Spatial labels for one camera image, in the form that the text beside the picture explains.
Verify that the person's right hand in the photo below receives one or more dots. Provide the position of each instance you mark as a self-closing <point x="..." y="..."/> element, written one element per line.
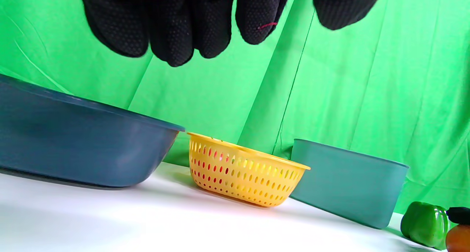
<point x="461" y="215"/>

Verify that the person's left hand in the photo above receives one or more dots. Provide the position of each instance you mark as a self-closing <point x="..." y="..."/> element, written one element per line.
<point x="172" y="20"/>

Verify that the orange fruit object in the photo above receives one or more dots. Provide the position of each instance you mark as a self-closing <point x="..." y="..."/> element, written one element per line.
<point x="459" y="241"/>

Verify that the green bell pepper object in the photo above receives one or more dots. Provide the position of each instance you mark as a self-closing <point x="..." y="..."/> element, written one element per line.
<point x="422" y="224"/>

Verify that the teal plastic bin container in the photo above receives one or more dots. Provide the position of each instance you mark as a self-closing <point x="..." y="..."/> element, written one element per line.
<point x="349" y="186"/>

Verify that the dark blue bowl container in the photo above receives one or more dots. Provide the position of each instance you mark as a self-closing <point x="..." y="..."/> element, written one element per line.
<point x="73" y="141"/>

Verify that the yellow perforated basket container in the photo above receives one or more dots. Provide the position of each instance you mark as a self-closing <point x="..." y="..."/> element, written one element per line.
<point x="249" y="171"/>

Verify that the green backdrop cloth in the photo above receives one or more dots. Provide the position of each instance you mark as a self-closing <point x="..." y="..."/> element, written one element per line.
<point x="367" y="79"/>

